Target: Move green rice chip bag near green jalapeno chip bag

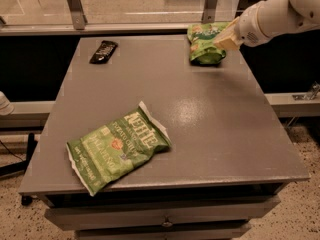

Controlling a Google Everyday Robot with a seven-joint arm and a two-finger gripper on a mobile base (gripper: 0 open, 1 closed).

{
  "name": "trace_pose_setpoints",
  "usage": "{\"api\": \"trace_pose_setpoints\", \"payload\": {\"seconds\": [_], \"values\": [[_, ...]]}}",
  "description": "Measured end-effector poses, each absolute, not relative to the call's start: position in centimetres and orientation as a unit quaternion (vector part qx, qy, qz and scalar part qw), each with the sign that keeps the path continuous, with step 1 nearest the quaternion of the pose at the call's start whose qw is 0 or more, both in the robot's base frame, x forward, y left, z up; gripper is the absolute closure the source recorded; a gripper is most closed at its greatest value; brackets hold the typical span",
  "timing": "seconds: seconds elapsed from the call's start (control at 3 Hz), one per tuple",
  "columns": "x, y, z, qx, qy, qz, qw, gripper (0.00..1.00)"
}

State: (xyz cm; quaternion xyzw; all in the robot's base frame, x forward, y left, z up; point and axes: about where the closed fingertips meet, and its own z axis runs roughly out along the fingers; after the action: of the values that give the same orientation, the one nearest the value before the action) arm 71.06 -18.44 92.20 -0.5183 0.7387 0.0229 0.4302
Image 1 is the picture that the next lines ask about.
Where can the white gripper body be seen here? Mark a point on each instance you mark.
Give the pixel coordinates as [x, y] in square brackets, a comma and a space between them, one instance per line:
[250, 28]

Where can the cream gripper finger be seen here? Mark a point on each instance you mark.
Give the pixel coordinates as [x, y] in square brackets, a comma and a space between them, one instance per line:
[227, 39]
[234, 22]

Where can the green rice chip bag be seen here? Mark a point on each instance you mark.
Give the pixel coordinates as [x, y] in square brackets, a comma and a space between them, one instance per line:
[202, 48]

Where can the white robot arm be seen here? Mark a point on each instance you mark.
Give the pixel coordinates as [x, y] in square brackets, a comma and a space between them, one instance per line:
[265, 20]

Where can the green jalapeno Kettle chip bag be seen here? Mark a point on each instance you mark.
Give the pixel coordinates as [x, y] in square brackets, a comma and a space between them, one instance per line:
[115, 149]

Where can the black snack bar wrapper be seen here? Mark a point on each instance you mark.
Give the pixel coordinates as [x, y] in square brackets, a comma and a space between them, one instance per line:
[104, 52]

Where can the grey cabinet drawer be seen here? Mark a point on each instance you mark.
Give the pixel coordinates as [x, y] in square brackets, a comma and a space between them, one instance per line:
[158, 214]

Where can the white object at left edge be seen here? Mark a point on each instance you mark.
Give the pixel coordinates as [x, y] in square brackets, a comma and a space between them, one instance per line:
[6, 107]

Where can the right metal railing post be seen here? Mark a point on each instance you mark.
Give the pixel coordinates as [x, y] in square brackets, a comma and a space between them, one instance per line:
[209, 11]

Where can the metal railing post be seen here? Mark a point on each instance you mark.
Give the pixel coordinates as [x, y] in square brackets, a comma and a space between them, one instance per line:
[209, 11]
[77, 14]

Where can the metal floor bracket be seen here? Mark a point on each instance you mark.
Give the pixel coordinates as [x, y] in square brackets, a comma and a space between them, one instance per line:
[310, 94]

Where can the left metal railing post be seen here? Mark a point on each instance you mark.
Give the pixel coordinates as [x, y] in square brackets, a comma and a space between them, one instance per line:
[77, 14]

